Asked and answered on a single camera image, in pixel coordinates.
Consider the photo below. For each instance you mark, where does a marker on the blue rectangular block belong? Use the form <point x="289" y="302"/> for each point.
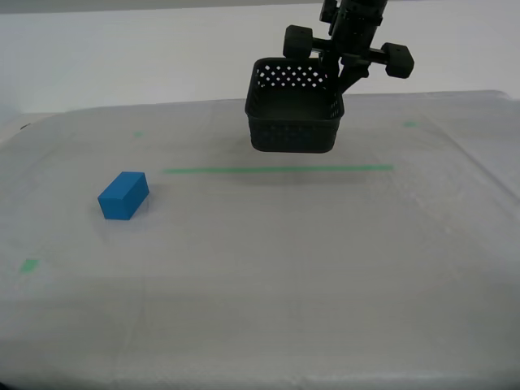
<point x="122" y="199"/>

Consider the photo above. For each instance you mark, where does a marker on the black perforated plastic basket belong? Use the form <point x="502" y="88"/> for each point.
<point x="290" y="134"/>

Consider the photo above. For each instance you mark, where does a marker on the long green tape strip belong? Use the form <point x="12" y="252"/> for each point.
<point x="264" y="169"/>

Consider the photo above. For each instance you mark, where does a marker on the white table cover sheet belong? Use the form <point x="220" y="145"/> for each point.
<point x="260" y="284"/>

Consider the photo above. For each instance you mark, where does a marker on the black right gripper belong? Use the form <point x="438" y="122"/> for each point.
<point x="396" y="61"/>

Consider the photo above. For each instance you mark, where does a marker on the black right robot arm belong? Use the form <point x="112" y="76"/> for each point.
<point x="357" y="20"/>

